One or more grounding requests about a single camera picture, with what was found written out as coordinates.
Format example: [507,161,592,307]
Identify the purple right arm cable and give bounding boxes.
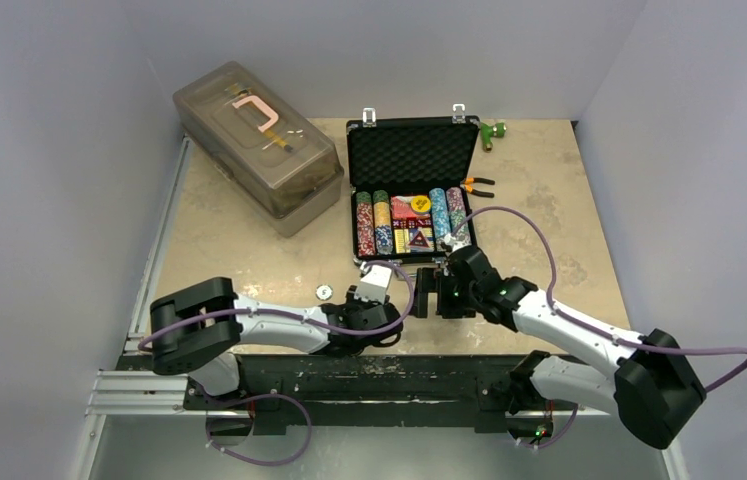
[449,205,747,393]

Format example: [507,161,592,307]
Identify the orange handled pliers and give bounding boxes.
[460,176,497,200]

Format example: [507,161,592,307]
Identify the green toy tool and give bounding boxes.
[480,122,507,152]

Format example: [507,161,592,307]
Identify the yellow blue chip row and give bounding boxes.
[372,190,394,255]

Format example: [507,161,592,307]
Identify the red card deck box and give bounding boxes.
[390,195,430,219]

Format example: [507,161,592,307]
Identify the translucent brown plastic box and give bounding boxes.
[173,61,344,237]

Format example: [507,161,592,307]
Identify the black poker set case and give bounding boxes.
[345,113,481,265]

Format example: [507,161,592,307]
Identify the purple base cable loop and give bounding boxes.
[204,394,315,467]

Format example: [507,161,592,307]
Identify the light blue chip row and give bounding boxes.
[429,188,452,250]

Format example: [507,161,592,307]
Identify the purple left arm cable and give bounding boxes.
[137,260,417,402]

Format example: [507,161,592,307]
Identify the pink c-clamp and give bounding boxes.
[232,94,280,133]

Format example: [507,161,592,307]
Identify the red white chip row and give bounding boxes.
[355,192,376,257]

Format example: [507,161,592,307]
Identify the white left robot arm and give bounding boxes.
[137,261,411,409]

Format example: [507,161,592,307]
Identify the purple green chip row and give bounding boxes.
[445,187,472,245]

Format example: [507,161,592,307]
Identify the blue yellow card deck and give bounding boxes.
[394,227,435,254]

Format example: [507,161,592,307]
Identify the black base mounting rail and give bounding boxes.
[88,354,606,439]

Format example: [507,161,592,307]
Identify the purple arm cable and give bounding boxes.
[449,205,747,393]
[137,260,417,402]

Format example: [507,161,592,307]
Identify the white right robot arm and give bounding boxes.
[413,246,707,450]

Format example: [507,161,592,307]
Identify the red triangle all-in marker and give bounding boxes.
[406,228,435,253]

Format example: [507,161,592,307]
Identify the white dealer chip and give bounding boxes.
[315,284,334,301]

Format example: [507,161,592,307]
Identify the red dice in case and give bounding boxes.
[392,219,415,230]

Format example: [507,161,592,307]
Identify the yellow big blind button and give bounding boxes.
[410,195,432,215]

